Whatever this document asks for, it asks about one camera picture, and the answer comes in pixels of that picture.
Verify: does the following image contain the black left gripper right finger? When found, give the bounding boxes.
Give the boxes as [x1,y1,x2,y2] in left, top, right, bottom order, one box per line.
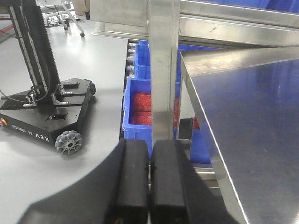
[150,140,237,224]

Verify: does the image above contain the white rolling chair base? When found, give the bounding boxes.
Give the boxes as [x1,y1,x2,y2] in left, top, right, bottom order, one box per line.
[36,0,85,37]

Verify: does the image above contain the black wheeled robot base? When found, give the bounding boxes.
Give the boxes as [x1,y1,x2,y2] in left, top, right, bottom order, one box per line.
[0,78,96,155]

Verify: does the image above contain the stainless steel shelf rack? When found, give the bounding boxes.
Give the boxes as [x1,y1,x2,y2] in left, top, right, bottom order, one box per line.
[90,0,299,142]

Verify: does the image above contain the black toothed lift column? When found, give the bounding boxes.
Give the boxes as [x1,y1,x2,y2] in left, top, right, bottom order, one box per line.
[3,0,60,106]

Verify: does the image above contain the stainless steel work table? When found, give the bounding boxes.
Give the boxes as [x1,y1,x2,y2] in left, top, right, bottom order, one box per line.
[181,47,299,224]

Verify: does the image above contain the blue bin with red contents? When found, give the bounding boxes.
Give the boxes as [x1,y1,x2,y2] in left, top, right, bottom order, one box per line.
[122,78,211,164]

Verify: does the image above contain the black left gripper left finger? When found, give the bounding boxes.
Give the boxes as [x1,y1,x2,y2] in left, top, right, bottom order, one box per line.
[21,139,149,224]

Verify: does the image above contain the blue plastic bin behind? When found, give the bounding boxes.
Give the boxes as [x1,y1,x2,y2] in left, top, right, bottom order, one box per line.
[134,41,150,79]

